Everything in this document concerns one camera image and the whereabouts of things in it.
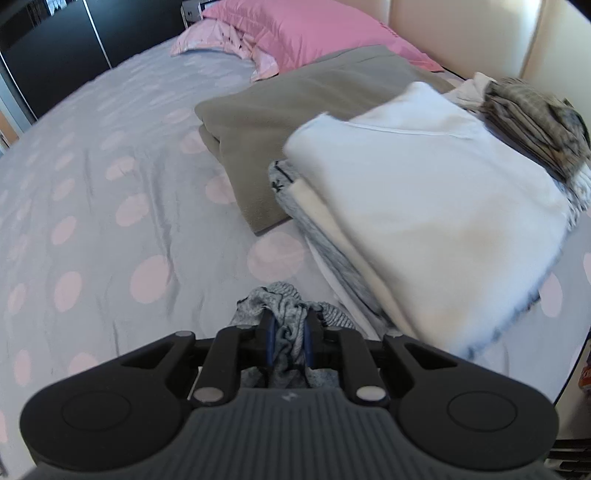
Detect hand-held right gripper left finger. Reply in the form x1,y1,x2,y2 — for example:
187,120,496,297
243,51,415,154
121,316,278,407

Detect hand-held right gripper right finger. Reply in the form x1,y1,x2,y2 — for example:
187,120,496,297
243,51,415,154
302,310,458,407

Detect grey striped pyjama pants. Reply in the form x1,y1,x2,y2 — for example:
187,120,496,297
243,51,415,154
229,281,356,388

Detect cream folded garment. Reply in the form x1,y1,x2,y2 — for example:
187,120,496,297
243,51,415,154
293,180,402,324

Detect white folded sweatshirt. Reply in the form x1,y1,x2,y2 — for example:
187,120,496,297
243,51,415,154
283,82,573,361

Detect bed with pink-dotted grey sheet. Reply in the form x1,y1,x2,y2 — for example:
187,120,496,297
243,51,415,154
0,39,591,462

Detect taupe fleece blanket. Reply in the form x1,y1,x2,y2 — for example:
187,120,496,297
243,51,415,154
194,45,455,236

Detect white crumpled cloth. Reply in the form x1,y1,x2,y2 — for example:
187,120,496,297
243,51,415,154
445,71,490,112

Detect plain pink pillow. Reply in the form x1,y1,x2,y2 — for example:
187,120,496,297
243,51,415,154
202,0,444,75

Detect pale pink patterned pillow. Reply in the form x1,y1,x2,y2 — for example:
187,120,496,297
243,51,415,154
171,18,280,83

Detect brown plaid cloth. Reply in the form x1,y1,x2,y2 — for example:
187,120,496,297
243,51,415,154
478,78,591,185

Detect white nightstand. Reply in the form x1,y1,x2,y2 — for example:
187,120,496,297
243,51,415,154
181,0,218,21

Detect beige padded headboard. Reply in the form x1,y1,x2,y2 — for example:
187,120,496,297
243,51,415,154
388,0,591,112

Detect black sliding wardrobe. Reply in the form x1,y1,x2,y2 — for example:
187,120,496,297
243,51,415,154
0,0,185,123

